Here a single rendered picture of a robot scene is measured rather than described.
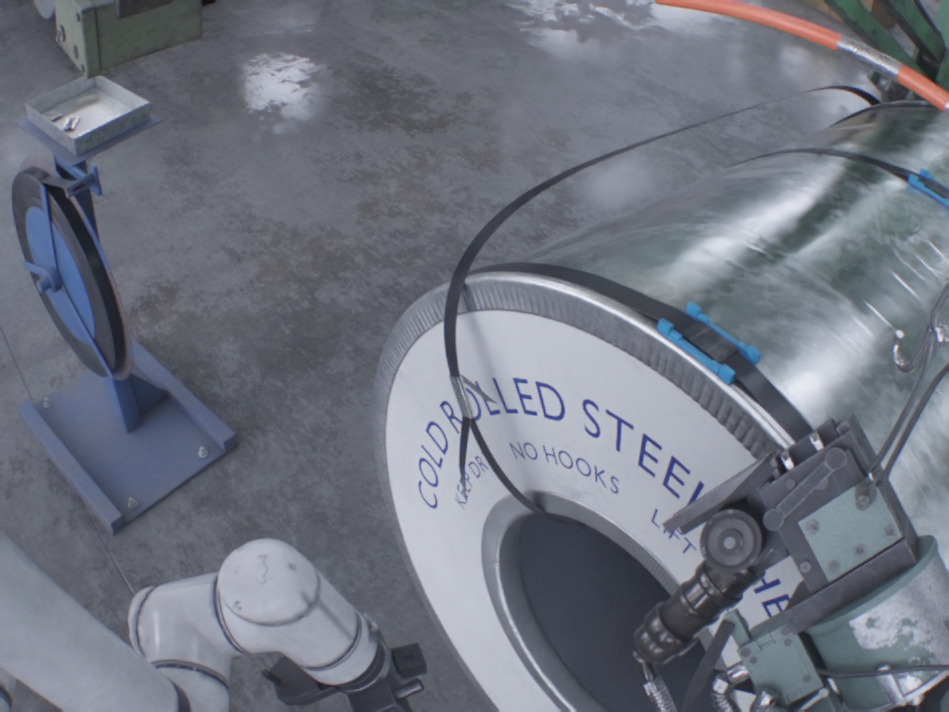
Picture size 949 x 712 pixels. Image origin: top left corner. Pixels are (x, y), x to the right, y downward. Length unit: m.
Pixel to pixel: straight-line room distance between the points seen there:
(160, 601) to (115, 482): 1.76
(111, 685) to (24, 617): 0.11
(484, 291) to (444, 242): 2.17
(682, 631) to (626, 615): 0.84
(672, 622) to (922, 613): 0.27
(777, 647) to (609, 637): 0.93
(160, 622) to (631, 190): 3.20
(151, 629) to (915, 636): 0.69
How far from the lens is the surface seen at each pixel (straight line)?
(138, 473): 2.64
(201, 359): 2.94
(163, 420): 2.76
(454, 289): 1.23
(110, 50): 1.34
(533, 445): 1.25
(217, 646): 0.86
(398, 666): 0.97
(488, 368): 1.25
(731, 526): 0.80
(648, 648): 0.90
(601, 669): 1.67
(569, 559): 1.64
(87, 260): 2.07
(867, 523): 0.75
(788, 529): 0.76
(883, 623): 0.74
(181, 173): 3.90
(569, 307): 1.06
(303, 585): 0.80
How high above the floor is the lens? 1.99
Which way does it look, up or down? 44 degrees down
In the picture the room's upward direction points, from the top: 5 degrees clockwise
